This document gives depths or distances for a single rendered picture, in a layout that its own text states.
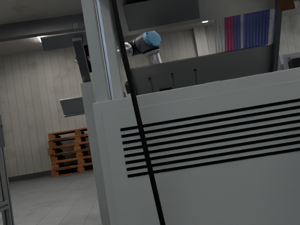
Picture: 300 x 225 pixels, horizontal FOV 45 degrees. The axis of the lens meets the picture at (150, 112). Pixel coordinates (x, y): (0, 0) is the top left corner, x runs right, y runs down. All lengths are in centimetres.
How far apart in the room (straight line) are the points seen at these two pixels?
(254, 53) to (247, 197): 100
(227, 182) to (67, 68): 906
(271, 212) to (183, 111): 31
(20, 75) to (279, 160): 936
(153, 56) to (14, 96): 788
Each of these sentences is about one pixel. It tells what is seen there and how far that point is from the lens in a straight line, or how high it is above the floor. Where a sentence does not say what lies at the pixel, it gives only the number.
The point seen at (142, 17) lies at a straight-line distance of 153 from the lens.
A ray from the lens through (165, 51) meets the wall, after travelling 987.
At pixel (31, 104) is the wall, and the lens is 984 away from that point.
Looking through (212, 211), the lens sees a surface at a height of 32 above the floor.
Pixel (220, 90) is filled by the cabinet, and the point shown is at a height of 60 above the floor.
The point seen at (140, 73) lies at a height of 82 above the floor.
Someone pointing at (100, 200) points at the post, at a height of 26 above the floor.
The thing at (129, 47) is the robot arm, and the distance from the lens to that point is 239.
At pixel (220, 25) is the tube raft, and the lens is 166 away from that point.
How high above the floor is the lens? 51
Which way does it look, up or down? 4 degrees up
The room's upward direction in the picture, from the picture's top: 9 degrees counter-clockwise
